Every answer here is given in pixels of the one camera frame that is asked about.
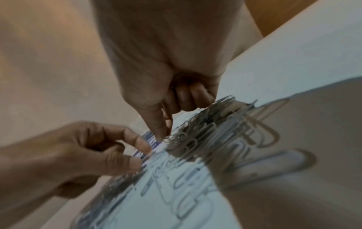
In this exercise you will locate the person's left hand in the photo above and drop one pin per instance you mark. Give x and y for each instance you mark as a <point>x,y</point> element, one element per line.
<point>62,161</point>

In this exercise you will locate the person's right hand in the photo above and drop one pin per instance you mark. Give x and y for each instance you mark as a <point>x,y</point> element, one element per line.
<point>169,49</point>

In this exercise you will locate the pile of mixed paper clips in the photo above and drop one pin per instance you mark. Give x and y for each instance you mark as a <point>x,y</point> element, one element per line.
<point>198,152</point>

